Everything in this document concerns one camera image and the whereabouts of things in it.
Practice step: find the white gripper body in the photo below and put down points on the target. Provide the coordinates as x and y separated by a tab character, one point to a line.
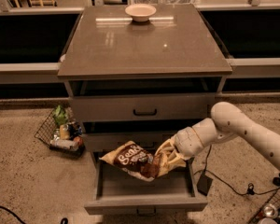
184	142

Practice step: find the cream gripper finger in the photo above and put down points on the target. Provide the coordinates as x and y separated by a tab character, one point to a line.
167	165
167	148

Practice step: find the brown chip bag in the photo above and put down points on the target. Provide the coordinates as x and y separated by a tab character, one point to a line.
135	161

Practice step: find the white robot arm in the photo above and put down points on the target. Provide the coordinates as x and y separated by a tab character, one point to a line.
226	122

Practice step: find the grey top drawer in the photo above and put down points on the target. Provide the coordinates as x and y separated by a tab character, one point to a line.
142	107

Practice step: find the grey open bottom drawer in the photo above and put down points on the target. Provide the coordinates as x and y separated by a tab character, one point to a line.
117	193

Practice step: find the grey middle drawer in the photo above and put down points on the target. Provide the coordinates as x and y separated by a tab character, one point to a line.
100	142

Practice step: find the grey drawer cabinet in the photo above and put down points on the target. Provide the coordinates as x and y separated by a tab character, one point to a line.
112	55

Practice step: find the black power adapter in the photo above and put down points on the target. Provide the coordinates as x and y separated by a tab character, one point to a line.
204	184

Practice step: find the white can in basket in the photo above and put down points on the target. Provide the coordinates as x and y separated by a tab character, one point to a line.
65	144

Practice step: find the yellow bottle in basket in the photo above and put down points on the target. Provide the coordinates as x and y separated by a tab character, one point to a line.
64	133

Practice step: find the silver can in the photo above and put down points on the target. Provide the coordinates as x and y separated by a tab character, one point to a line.
269	210

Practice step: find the green leafy vegetable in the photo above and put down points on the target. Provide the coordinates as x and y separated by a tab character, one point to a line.
60	115

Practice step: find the beige ceramic bowl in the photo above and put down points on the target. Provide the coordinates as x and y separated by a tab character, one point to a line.
140	12

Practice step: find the black wire basket left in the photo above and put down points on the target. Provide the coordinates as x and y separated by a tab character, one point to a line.
48	130

